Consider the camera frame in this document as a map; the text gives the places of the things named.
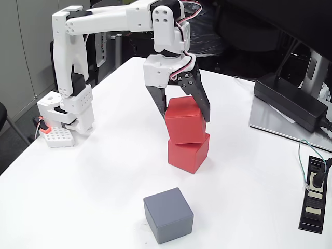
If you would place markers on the red cube block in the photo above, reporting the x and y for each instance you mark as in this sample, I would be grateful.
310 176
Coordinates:
186 158
184 122

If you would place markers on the grey cube block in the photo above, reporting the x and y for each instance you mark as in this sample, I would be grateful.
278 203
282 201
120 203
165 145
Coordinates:
168 215

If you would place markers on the plastic wrapped dark bin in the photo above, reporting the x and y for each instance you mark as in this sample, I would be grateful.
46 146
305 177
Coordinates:
207 31

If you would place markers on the black low cabinet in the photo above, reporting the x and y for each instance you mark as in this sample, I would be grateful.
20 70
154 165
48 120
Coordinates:
92 67

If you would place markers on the silver monitor stand base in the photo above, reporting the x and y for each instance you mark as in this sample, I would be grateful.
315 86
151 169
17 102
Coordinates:
264 119

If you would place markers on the black power adapter brick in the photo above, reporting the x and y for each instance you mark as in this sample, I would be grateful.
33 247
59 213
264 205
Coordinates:
285 101

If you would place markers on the white grid table clamp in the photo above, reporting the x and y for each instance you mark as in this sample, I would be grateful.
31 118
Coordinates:
58 137

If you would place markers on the silver monitor stand neck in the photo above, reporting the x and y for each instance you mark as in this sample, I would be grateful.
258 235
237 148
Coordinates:
315 70

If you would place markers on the black monitor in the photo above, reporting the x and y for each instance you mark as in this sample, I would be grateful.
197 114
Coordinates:
298 15

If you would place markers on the white crumpled plastic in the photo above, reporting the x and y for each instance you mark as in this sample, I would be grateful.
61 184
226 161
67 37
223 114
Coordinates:
325 92

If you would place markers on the black power plug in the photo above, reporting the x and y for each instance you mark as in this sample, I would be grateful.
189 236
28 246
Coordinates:
317 181

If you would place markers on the black office chair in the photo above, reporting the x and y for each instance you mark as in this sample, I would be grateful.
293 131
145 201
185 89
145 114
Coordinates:
2 114

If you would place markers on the black power outlet strip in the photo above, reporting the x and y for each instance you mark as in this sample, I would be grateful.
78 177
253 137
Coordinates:
311 220

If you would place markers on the silver metal post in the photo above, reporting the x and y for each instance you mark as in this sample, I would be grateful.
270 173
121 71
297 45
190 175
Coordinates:
118 49

